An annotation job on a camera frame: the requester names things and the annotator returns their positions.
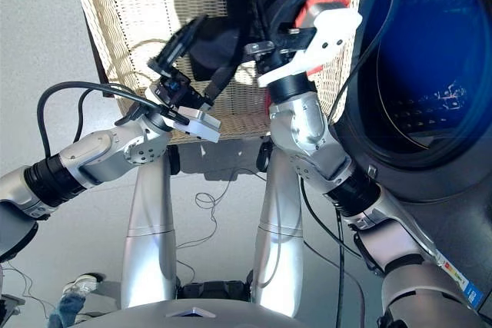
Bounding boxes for pale woven laundry basket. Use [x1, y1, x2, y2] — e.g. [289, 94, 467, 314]
[68, 0, 364, 145]

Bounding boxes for grey front-load washing machine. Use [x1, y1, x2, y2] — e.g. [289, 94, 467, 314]
[330, 0, 492, 328]

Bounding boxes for silver robot leg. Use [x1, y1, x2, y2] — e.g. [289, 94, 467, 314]
[121, 143, 181, 310]
[251, 139, 305, 318]

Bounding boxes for silver robot torso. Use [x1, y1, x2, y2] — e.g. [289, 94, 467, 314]
[88, 280, 308, 328]

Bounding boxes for person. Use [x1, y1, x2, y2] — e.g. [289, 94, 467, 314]
[48, 272, 105, 328]

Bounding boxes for colourful energy label sticker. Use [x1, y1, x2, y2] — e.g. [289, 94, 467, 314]
[434, 249, 486, 308]

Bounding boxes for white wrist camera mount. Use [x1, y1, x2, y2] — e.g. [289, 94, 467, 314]
[168, 107, 222, 143]
[256, 8, 363, 89]

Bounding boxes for thin floor wire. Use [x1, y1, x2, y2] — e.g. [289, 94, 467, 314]
[175, 168, 267, 280]

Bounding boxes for black hanging cable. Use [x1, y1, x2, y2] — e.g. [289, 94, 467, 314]
[298, 177, 367, 328]

